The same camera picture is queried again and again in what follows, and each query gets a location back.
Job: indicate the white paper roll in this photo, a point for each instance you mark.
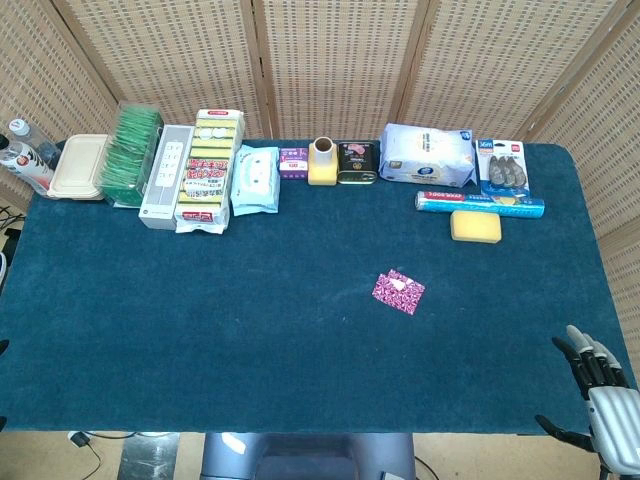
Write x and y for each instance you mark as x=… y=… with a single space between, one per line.
x=322 y=152

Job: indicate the white red labelled bottle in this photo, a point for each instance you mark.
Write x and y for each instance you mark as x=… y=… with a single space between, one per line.
x=25 y=165

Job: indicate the yellow sponge multipack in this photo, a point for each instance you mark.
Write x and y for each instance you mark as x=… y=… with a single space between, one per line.
x=207 y=175

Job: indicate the light blue wet wipes pack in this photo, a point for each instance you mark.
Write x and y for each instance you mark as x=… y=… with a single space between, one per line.
x=255 y=180

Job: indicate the dark blue table mat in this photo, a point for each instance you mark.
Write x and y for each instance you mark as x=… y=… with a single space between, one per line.
x=200 y=325

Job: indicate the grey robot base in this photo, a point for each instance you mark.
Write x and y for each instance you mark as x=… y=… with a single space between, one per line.
x=310 y=457

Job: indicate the pink patterned pouch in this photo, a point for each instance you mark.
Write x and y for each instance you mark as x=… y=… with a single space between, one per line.
x=397 y=296

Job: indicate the dark canned meat tin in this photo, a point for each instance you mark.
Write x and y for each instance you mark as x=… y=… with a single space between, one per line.
x=356 y=162

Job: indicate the clear water bottle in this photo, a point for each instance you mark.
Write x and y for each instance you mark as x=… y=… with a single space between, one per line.
x=35 y=140

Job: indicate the beige lunch box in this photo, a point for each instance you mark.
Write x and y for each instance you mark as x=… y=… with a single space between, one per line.
x=77 y=167

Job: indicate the blue cling wrap roll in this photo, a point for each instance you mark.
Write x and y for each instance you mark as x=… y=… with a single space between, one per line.
x=480 y=205

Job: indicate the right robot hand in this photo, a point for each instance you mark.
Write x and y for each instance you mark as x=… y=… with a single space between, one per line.
x=612 y=425

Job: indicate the white power strip box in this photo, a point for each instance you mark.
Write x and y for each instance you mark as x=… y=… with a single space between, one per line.
x=162 y=185

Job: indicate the small purple box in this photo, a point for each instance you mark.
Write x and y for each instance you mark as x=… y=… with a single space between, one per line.
x=294 y=164

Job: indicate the white blue tissue pack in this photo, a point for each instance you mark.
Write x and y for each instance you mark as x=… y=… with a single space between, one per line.
x=425 y=155

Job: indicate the yellow tape holder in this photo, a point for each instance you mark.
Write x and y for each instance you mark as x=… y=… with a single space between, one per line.
x=322 y=176

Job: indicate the woven folding screen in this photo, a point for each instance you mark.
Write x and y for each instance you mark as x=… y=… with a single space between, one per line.
x=340 y=65

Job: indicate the metal floor plate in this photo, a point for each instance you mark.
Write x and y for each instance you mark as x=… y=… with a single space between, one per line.
x=150 y=457

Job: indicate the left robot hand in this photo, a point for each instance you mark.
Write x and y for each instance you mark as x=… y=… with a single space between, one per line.
x=2 y=346

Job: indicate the green tea bag box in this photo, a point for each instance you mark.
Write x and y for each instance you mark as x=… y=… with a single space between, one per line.
x=127 y=155

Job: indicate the loose yellow sponge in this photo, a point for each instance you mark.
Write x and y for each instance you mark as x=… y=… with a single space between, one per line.
x=476 y=227

